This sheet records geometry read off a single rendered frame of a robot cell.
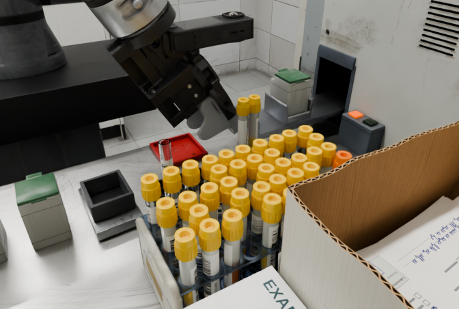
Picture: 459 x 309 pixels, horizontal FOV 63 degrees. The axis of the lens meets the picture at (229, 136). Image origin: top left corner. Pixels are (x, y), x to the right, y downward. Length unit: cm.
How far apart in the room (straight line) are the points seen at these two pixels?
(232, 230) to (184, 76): 21
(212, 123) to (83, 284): 24
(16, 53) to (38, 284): 42
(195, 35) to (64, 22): 165
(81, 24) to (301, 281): 189
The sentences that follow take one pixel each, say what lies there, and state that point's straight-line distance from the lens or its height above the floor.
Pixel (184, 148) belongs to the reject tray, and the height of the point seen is 88.
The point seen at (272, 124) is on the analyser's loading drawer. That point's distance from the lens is 56.
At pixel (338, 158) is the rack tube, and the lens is 37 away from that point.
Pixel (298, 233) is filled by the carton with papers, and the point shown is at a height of 100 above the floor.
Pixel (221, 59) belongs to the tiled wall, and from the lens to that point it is 315.
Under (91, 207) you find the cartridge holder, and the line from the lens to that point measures 44.
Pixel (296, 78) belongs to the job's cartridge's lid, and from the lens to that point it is 55.
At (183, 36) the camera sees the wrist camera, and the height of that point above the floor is 107.
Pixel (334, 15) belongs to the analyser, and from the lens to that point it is 62.
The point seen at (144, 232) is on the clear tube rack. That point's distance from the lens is 35.
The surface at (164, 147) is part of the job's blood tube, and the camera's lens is 40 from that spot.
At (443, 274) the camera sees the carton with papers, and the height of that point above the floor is 94.
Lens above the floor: 119
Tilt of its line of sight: 31 degrees down
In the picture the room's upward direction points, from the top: straight up
